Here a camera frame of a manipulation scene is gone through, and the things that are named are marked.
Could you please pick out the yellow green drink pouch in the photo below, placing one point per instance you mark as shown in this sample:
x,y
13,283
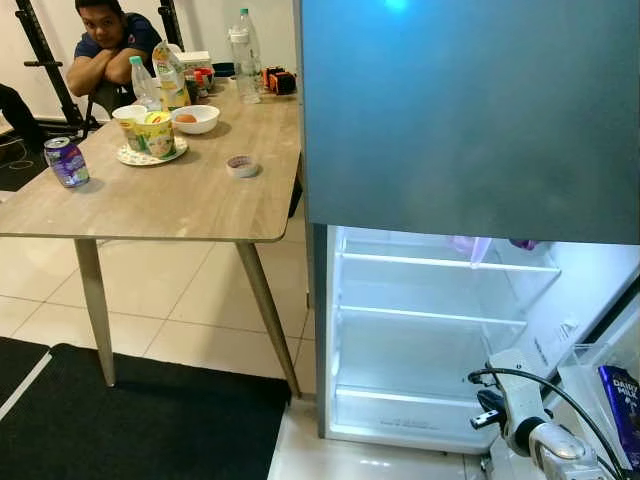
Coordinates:
x,y
170,80

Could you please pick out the patterned round plate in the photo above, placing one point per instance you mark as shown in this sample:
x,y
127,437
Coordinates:
x,y
130,157

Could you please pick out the grey fridge door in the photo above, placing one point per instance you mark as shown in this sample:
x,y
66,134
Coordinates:
x,y
628,335
470,120

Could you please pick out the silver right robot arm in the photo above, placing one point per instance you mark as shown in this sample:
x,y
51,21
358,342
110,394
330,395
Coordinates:
x,y
560,450

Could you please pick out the light wooden table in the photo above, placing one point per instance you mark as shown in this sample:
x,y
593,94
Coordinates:
x,y
180,200

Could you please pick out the small teal capped bottle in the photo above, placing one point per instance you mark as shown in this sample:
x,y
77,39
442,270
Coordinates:
x,y
144,88

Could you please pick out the glass fridge shelf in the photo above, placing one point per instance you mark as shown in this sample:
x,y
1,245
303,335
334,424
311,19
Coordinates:
x,y
400,394
430,316
440,262

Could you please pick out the white lidded container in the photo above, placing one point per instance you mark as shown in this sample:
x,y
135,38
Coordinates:
x,y
195,62

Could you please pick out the yellow green noodle cup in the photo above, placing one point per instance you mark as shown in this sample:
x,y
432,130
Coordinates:
x,y
128,125
160,138

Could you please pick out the white bowl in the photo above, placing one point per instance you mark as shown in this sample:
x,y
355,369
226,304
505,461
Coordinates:
x,y
197,122

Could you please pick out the tape roll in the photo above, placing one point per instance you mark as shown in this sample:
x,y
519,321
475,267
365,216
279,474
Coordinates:
x,y
243,166

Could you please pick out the person in black trousers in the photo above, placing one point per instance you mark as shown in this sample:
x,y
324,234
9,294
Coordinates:
x,y
20,115

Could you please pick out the seated man in blue shirt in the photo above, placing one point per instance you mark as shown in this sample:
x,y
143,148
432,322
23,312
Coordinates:
x,y
110,50

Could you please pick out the purple drink can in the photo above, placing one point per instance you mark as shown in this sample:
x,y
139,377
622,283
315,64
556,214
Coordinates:
x,y
67,165

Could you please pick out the orange black device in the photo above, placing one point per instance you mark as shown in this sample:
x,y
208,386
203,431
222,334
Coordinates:
x,y
280,82

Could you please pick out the purple Dairy Milk box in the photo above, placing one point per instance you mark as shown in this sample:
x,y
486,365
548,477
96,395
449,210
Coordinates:
x,y
622,410

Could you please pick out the black stand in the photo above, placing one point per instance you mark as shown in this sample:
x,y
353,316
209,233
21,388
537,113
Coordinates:
x,y
50,60

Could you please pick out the black floor mat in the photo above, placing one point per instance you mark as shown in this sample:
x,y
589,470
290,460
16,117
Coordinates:
x,y
15,365
150,430

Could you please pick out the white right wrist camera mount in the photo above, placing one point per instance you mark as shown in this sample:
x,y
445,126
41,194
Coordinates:
x,y
515,390

